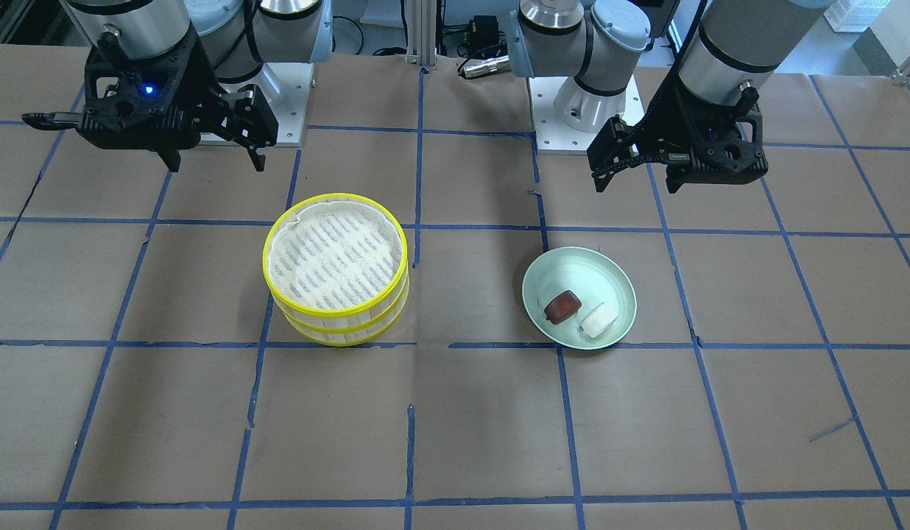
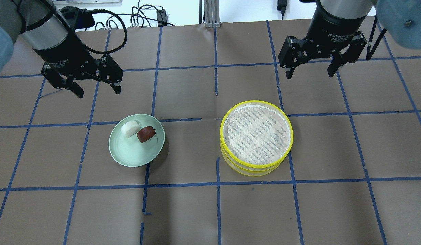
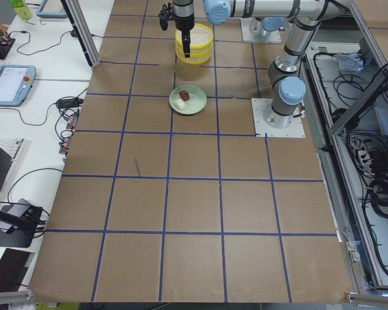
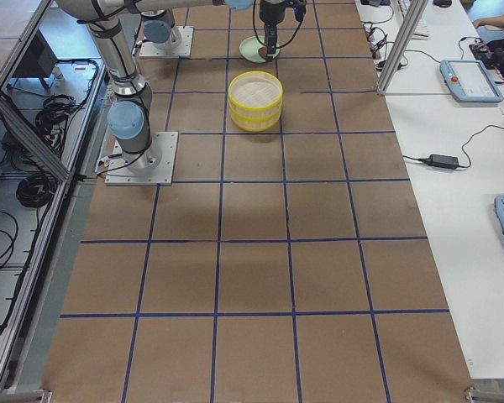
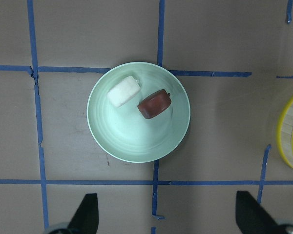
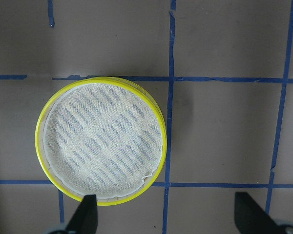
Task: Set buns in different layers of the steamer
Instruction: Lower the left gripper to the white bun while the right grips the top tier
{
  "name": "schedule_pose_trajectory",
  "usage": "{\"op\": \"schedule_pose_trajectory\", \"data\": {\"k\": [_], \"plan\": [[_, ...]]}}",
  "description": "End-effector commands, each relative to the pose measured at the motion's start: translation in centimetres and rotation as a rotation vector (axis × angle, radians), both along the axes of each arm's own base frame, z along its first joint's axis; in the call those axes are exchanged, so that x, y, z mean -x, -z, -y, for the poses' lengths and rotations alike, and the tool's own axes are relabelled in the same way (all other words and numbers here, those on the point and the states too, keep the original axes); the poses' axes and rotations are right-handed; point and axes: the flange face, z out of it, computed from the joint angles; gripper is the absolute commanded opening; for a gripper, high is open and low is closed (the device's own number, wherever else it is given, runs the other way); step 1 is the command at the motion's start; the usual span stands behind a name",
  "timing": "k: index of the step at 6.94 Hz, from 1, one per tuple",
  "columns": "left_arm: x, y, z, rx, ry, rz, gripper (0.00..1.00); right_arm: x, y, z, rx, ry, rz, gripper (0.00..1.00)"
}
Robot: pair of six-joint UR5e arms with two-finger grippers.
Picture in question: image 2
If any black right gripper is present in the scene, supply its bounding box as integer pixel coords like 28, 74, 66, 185
278, 7, 368, 80

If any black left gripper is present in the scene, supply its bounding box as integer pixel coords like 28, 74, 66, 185
34, 34, 123, 99

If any white steamed bun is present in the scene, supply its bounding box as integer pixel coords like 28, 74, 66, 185
120, 120, 141, 138

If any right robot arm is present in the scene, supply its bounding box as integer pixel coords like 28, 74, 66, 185
278, 0, 421, 79

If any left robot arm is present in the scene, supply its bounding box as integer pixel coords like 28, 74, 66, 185
0, 0, 128, 99

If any white steamer cloth liner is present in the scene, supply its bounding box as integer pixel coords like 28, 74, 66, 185
223, 104, 291, 166

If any yellow lower steamer layer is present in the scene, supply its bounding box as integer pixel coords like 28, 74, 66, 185
220, 145, 283, 177

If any light green plate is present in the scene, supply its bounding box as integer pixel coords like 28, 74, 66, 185
108, 114, 166, 167

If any brown steamed bun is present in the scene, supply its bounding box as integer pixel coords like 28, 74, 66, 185
136, 126, 156, 143

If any black power adapter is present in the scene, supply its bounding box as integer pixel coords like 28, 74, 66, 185
156, 9, 168, 27

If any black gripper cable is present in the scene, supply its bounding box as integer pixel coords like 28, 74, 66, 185
57, 9, 128, 55

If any aluminium frame post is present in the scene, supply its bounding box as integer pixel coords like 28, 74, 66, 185
204, 0, 221, 28

